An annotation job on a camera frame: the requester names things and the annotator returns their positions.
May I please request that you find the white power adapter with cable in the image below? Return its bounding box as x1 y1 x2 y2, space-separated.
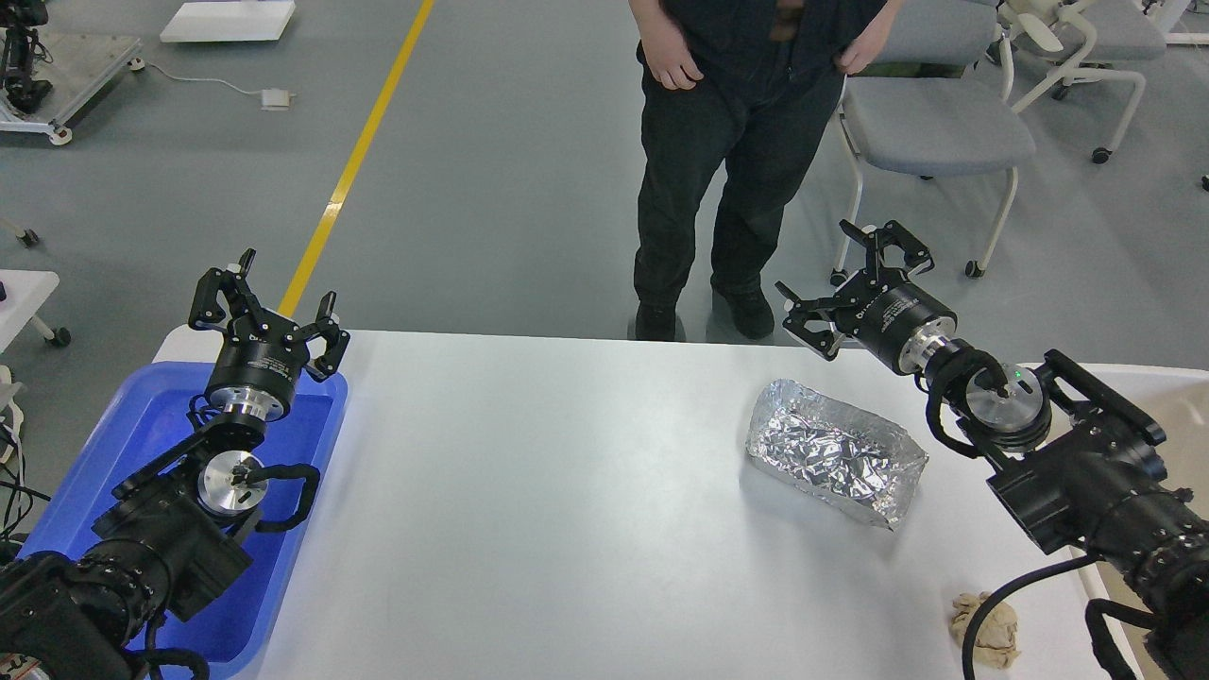
129 58 297 111

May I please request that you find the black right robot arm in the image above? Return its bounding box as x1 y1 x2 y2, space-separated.
776 221 1208 679

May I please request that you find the blue plastic bin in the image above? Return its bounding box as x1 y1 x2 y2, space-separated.
2 362 349 679

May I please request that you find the aluminium foil tray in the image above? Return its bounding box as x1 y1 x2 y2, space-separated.
744 379 929 531

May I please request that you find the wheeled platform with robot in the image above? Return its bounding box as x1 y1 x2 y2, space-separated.
1 1 145 146

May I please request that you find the person in black clothes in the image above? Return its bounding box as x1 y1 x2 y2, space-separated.
629 1 903 342

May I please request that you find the grey chair white frame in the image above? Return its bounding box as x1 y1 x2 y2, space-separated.
835 1 1036 280

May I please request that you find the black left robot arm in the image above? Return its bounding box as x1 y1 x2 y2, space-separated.
1 249 349 679

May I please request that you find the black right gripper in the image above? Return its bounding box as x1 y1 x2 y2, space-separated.
775 219 956 375

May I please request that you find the crumpled beige paper ball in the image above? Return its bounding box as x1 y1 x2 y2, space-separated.
948 590 1020 669

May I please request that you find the beige plastic bin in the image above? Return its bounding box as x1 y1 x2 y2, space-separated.
977 365 1208 679

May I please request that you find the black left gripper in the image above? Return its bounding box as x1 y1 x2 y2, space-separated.
187 248 351 422

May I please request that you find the white flat board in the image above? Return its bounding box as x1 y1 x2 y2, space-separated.
160 1 297 44

